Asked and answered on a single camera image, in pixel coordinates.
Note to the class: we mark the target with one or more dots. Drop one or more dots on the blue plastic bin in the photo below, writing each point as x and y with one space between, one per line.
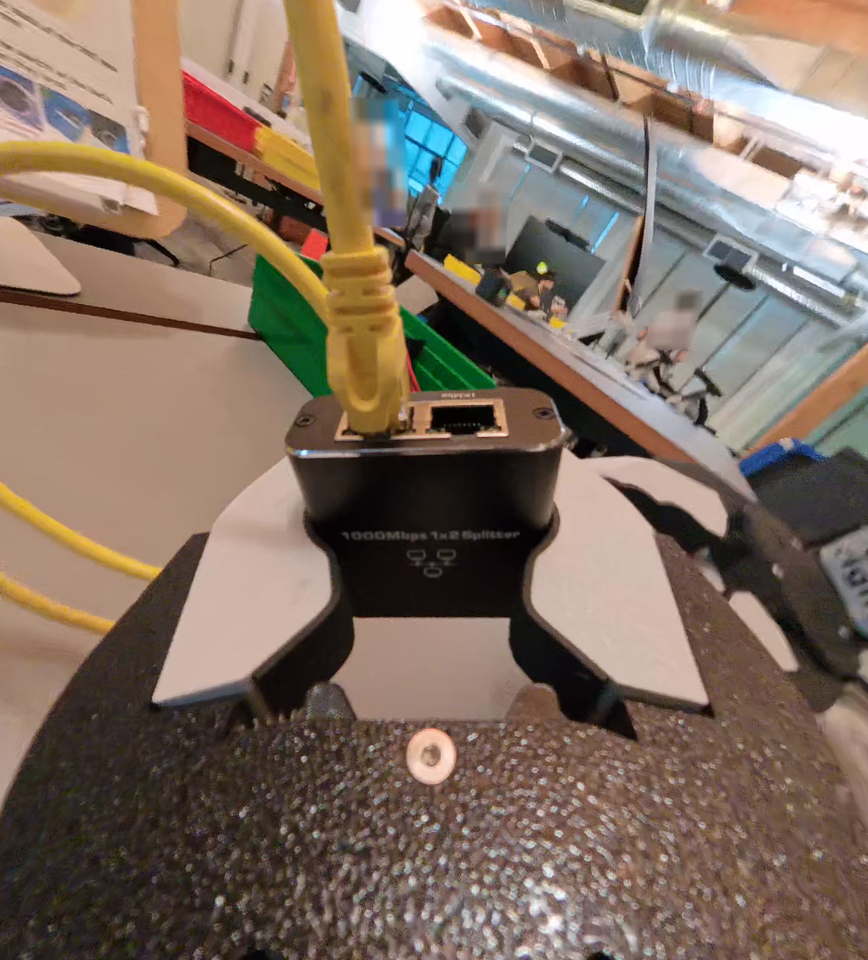
779 458

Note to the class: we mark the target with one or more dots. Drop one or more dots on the red plastic bin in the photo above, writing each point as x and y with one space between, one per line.
216 113

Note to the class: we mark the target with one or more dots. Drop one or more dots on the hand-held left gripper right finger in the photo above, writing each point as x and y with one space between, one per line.
622 600

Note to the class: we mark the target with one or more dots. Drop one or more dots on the printed instruction sheet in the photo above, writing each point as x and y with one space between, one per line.
29 75

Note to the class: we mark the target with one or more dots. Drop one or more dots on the yellow plastic bin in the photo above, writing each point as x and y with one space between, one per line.
287 158

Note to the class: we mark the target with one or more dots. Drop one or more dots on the silver ventilation duct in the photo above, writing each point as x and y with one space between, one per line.
584 120

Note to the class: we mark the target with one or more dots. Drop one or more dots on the black monitor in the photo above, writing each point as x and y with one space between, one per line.
554 263

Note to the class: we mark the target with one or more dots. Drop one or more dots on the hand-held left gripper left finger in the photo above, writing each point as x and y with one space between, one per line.
246 600

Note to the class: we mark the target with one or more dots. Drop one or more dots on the green plastic bin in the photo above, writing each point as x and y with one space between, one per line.
291 323

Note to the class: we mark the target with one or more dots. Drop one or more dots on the black ethernet splitter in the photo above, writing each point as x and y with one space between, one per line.
434 510

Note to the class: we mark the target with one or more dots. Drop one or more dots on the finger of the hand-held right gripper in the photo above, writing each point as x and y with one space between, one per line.
689 488

